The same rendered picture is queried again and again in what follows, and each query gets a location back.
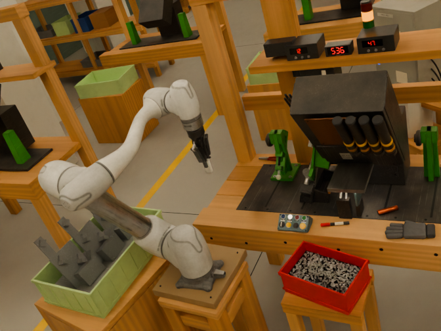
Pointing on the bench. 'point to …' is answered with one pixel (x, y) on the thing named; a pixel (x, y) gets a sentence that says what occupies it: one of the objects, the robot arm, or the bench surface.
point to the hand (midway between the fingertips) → (207, 165)
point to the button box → (294, 222)
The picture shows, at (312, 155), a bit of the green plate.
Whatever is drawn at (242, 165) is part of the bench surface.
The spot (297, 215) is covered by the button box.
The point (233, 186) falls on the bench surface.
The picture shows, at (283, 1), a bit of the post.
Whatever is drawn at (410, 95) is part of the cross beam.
